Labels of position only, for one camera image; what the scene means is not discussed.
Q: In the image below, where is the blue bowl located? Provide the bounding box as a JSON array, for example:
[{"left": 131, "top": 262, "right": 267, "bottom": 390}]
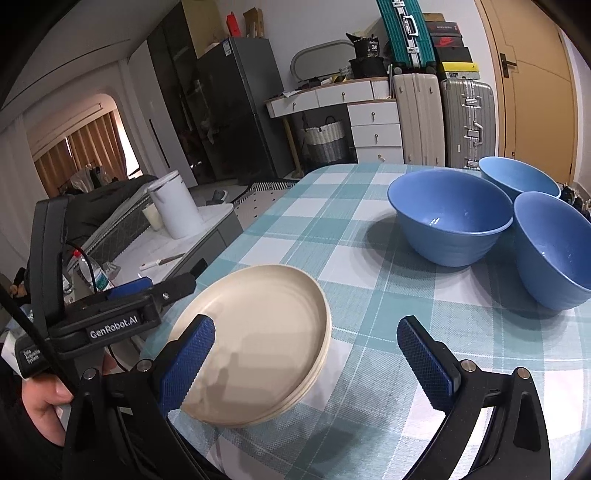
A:
[
  {"left": 479, "top": 156, "right": 561, "bottom": 201},
  {"left": 514, "top": 191, "right": 590, "bottom": 311},
  {"left": 387, "top": 168, "right": 513, "bottom": 268}
]

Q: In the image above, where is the person's left hand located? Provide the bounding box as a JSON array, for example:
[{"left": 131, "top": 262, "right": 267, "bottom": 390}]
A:
[{"left": 21, "top": 374, "right": 74, "bottom": 447}]

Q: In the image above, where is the plastic bottle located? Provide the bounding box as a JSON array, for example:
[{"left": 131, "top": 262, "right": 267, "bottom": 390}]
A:
[{"left": 73, "top": 250, "right": 113, "bottom": 293}]

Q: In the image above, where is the teal checkered tablecloth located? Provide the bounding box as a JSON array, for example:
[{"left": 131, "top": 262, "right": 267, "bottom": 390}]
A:
[{"left": 138, "top": 162, "right": 591, "bottom": 480}]

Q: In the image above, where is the grey side cabinet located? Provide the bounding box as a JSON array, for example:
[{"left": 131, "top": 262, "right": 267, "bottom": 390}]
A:
[{"left": 90, "top": 202, "right": 242, "bottom": 285}]

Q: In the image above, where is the white electric kettle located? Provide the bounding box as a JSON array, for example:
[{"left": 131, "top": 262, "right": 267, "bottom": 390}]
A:
[{"left": 147, "top": 170, "right": 204, "bottom": 239}]

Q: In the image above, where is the woven laundry basket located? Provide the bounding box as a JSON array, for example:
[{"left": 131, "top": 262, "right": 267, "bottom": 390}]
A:
[{"left": 304, "top": 116, "right": 349, "bottom": 166}]

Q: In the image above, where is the white drawer desk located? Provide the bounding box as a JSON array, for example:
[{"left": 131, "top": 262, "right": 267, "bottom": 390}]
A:
[{"left": 266, "top": 77, "right": 404, "bottom": 164}]

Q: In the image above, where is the silver hard suitcase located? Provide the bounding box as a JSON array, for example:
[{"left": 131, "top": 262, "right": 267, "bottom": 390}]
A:
[{"left": 441, "top": 79, "right": 496, "bottom": 170}]

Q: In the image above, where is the beige hard suitcase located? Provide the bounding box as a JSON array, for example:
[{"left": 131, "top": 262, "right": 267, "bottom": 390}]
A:
[{"left": 393, "top": 74, "right": 446, "bottom": 167}]

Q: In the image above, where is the wooden door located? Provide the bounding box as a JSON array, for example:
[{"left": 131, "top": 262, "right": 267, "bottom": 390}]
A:
[{"left": 477, "top": 0, "right": 578, "bottom": 184}]

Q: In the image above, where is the black refrigerator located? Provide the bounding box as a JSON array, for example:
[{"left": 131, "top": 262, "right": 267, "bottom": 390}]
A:
[{"left": 197, "top": 37, "right": 294, "bottom": 184}]

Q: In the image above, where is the stack of shoe boxes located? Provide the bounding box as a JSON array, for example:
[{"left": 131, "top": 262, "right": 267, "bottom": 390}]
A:
[{"left": 423, "top": 13, "right": 481, "bottom": 81}]

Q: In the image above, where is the black bag on desk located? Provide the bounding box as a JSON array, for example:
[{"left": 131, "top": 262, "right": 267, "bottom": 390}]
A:
[{"left": 346, "top": 33, "right": 387, "bottom": 79}]

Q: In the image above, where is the teal hard suitcase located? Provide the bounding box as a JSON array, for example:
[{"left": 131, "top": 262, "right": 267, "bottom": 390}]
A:
[{"left": 377, "top": 0, "right": 437, "bottom": 74}]

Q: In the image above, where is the black cable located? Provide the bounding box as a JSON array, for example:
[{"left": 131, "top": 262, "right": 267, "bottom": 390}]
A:
[{"left": 0, "top": 244, "right": 100, "bottom": 379}]

